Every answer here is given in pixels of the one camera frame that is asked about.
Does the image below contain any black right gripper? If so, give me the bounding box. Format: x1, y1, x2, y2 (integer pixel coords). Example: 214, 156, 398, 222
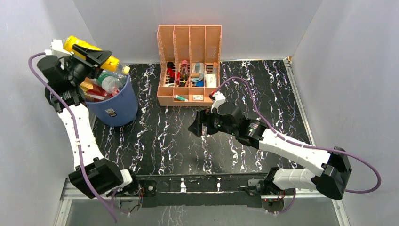
188, 108, 237, 137

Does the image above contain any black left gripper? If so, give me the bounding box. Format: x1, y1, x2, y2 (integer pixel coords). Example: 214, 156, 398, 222
67, 45, 112, 85

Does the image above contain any yellow drink bottle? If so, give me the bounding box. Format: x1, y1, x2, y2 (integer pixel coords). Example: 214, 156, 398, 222
64, 35, 130, 75

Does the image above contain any clear bottle green cap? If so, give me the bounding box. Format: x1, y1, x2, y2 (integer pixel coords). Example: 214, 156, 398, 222
96, 71, 120, 95

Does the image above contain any brown tea bottle red label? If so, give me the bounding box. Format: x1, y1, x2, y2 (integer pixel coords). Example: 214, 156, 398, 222
80, 78, 110, 102

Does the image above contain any peach plastic desk organizer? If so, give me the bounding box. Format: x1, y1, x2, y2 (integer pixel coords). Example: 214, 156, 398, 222
157, 25, 222, 107

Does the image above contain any clear bottle blue label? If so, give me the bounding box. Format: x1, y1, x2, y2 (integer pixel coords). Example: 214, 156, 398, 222
115, 72, 128, 89

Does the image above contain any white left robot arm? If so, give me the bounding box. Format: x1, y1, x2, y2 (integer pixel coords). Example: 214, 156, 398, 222
37, 39, 141, 199

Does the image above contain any blue plastic bin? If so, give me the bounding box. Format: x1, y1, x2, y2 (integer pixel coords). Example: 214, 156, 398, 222
86, 75, 138, 127

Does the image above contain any small white card box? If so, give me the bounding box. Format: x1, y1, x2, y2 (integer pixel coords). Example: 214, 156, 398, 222
192, 95, 204, 101

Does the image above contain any small green white tube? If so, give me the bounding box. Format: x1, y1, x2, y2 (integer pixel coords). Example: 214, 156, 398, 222
173, 95, 189, 102

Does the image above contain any light blue tape dispenser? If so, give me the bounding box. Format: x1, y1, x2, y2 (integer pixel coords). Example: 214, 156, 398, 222
190, 63, 205, 83

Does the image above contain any red black toy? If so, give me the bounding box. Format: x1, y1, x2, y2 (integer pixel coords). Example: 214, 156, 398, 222
165, 61, 175, 87

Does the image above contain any pink capped dark bottle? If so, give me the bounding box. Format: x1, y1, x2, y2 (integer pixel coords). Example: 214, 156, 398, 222
176, 60, 189, 87

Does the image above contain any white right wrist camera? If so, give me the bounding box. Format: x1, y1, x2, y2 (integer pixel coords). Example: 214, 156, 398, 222
207, 91, 225, 114

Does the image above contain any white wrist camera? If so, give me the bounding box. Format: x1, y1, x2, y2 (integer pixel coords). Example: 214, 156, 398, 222
44, 39, 72, 59
207, 91, 225, 114

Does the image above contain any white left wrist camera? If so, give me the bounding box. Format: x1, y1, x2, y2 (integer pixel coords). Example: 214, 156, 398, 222
44, 39, 72, 59

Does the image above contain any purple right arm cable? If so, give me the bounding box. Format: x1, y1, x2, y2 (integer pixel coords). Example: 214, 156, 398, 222
215, 76, 382, 215

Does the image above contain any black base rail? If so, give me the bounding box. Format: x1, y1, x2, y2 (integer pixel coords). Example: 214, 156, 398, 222
61, 170, 331, 209

